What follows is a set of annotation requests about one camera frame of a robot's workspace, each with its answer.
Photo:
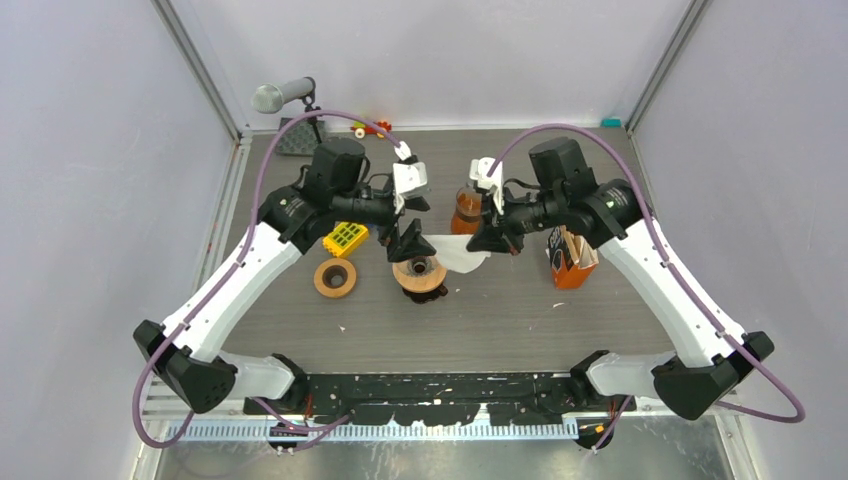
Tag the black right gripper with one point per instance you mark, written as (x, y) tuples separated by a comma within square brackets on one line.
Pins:
[(494, 238)]

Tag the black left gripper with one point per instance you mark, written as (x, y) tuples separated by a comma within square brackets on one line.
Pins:
[(412, 243)]

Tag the clear glass dripper cone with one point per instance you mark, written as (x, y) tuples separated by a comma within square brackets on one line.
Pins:
[(419, 266)]

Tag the white paper coffee filter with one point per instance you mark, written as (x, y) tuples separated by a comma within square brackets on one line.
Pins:
[(452, 252)]

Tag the large wooden ring holder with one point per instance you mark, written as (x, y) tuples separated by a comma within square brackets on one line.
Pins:
[(421, 284)]

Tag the dark brown dripper cup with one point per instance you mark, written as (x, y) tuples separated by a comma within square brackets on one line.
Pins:
[(425, 297)]

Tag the orange coffee filter box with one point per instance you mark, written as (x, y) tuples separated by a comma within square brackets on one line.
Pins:
[(571, 258)]

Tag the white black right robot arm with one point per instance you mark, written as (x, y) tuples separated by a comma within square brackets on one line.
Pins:
[(705, 363)]

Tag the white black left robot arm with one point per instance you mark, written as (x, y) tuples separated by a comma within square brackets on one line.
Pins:
[(186, 349)]

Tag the amber glass carafe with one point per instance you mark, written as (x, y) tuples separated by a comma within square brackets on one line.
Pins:
[(467, 213)]

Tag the yellow green toy brick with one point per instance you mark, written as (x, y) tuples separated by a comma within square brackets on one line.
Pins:
[(345, 238)]

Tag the toy brick car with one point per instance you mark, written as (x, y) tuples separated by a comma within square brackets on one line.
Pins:
[(361, 130)]

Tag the teal block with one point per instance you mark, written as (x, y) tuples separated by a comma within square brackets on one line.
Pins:
[(611, 123)]

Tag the grey microphone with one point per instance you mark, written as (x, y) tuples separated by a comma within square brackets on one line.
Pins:
[(270, 98)]

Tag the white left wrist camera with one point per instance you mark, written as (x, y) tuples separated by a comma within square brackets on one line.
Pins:
[(409, 173)]

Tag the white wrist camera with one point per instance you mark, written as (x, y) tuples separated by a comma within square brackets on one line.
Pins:
[(486, 174), (409, 173)]

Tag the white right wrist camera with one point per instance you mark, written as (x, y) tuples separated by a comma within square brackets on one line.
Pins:
[(486, 174)]

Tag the small wooden ring holder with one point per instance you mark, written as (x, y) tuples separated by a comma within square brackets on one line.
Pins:
[(335, 278)]

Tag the grey studded base plate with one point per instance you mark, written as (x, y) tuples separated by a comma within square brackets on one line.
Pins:
[(302, 139)]

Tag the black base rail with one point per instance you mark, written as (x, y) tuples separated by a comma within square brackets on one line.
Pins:
[(505, 399)]

